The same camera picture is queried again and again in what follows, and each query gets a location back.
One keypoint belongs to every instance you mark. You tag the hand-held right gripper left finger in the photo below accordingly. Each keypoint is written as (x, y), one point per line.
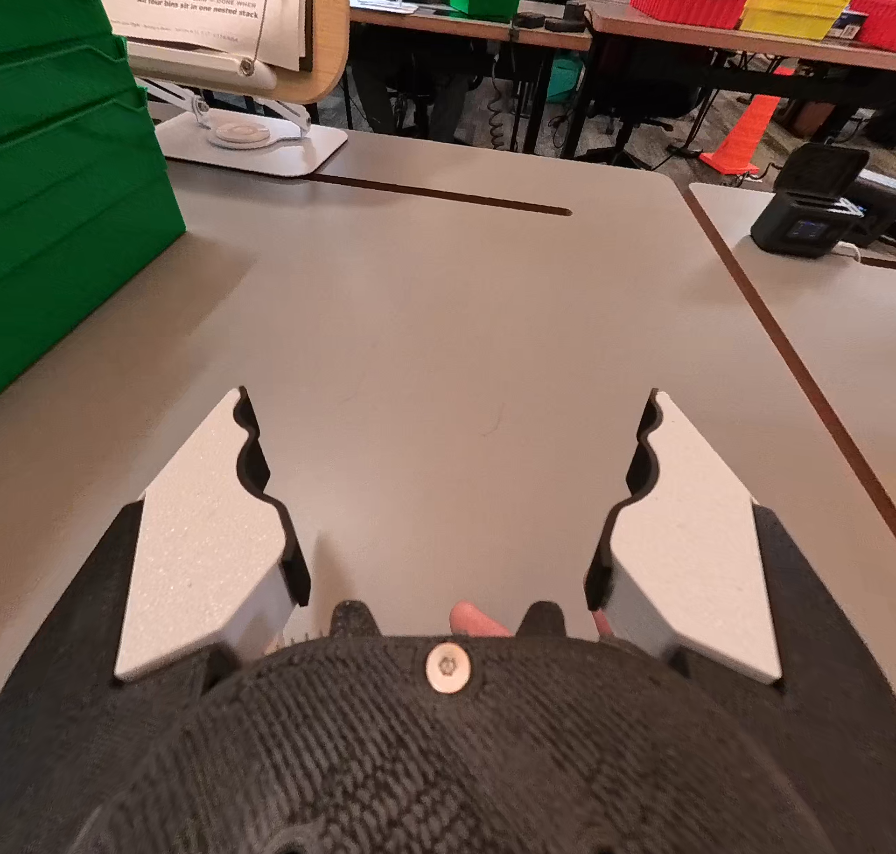
(203, 560)

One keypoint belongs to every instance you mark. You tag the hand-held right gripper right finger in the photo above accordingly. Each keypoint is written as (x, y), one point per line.
(693, 560)

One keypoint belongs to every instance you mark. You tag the grey neighbour desk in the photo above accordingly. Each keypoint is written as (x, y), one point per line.
(826, 322)

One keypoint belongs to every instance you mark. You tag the black desk gadget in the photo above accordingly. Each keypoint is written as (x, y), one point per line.
(532, 21)

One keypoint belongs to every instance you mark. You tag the person's right hand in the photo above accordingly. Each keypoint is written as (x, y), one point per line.
(476, 620)

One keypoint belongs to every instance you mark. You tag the black device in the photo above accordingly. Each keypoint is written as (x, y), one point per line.
(798, 228)

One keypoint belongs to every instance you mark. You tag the white stand base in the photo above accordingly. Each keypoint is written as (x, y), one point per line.
(294, 158)

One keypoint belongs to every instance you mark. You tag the orange traffic cone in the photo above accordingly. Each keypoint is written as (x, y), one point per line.
(742, 140)

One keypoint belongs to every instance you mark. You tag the black office chair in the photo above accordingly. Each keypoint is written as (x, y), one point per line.
(644, 91)

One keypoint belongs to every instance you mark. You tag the teal waste bin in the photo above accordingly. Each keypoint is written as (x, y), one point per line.
(565, 77)

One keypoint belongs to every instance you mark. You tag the wooden table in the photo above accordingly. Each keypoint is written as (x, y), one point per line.
(434, 23)
(665, 39)

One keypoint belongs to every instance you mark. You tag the printed instruction sheet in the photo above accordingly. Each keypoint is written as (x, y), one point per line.
(210, 21)

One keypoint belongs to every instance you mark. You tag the wooden board stand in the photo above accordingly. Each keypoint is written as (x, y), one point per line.
(329, 28)

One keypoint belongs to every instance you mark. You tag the yellow plastic bin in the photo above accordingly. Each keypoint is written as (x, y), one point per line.
(791, 14)

